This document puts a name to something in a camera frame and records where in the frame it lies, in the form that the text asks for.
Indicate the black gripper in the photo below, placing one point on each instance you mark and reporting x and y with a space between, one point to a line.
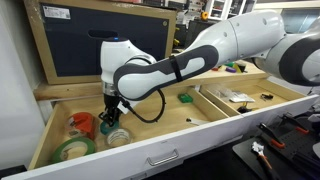
111 111

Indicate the small teal green tape roll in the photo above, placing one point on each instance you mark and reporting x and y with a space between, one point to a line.
105 128

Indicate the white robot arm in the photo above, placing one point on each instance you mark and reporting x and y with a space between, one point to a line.
130 75

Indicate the clear tape roll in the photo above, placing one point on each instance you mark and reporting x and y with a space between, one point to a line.
118 137

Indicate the orange tape dispenser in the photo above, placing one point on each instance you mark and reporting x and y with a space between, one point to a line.
81 124

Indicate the open white wooden drawer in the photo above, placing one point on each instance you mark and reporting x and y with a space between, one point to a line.
170 132

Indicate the large green tape roll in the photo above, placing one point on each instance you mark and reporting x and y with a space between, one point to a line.
73 148

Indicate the purple tape roll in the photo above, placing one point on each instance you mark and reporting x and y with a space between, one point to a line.
229 69

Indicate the bright green tape roll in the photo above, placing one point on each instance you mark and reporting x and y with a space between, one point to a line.
230 64

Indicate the small green plastic box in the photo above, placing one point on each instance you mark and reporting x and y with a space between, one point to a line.
185 98

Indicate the white black marker pen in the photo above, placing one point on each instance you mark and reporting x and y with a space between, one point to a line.
196 121

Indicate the wooden box with black front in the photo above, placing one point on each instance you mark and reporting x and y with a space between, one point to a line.
69 34

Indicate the clear plastic bag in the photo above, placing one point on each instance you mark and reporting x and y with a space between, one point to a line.
227 94

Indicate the black yellow small tool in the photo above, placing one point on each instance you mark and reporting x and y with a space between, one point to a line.
244 109

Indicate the black orange clamp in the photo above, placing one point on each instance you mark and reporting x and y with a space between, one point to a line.
289 119
274 139

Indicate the black binder clip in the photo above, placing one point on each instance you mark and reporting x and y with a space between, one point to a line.
266 97

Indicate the metal drawer handle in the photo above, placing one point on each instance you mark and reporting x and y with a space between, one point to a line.
159 158

